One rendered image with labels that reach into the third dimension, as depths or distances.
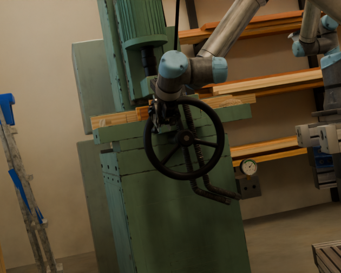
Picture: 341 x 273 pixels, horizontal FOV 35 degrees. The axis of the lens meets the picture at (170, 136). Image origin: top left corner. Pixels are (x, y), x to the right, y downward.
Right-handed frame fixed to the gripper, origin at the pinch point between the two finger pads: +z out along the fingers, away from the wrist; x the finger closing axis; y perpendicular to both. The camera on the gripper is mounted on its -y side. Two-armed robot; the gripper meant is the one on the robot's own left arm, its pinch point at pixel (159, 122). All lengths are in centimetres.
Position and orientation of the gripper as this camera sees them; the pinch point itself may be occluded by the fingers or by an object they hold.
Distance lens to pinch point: 178.8
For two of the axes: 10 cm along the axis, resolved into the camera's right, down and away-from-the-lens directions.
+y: 2.6, 8.4, -4.8
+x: 9.6, -1.7, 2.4
